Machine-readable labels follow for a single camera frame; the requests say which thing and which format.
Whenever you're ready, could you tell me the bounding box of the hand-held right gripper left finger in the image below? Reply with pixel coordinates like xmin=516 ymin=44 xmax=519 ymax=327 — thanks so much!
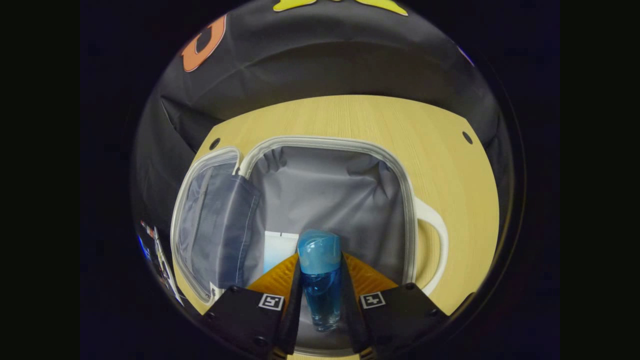
xmin=202 ymin=253 xmax=303 ymax=359

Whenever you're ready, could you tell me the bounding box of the blue capped clear bottle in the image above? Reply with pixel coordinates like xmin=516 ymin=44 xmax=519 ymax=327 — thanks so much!
xmin=297 ymin=229 xmax=344 ymax=333

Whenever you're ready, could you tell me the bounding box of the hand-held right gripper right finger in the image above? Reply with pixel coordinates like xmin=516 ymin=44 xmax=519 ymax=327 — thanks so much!
xmin=341 ymin=253 xmax=448 ymax=354

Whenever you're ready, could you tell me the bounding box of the small white suitcase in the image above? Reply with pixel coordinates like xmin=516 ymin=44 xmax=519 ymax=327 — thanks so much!
xmin=170 ymin=135 xmax=450 ymax=358

